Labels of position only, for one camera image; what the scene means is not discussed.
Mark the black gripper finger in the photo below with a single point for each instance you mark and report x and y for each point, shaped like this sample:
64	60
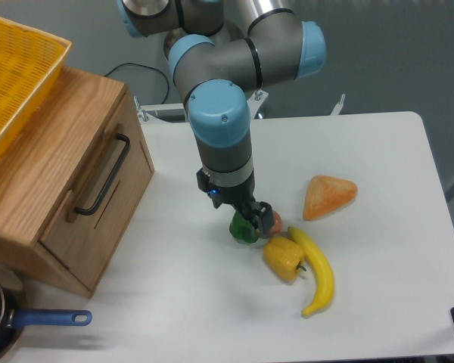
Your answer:
246	217
262	217

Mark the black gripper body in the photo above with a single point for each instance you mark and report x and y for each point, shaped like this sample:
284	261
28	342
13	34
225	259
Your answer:
242	193

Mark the wooden top drawer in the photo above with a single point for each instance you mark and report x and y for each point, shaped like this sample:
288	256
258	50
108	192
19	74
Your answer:
93	216

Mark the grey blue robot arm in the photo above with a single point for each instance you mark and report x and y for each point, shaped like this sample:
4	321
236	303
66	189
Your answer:
213	78

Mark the wooden drawer cabinet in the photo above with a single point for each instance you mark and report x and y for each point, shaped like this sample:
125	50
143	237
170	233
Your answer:
44	163

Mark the brown toy egg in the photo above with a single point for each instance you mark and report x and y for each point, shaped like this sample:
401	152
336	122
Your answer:
277	227

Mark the green toy bell pepper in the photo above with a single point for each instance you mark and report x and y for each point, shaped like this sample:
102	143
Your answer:
242	230

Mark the yellow toy bell pepper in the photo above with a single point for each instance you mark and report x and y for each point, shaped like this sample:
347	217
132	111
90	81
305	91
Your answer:
284	257

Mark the orange triangular toy bread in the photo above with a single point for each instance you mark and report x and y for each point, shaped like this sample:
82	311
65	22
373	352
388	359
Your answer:
326	194

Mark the yellow toy banana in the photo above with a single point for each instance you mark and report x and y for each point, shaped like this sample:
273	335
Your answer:
322	270

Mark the yellow plastic basket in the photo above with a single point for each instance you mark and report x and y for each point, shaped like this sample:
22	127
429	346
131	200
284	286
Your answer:
30	63

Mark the white metal robot mount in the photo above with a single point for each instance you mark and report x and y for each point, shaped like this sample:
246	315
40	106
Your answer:
175	113

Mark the blue handled frying pan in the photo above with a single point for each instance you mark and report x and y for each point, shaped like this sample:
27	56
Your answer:
15	314

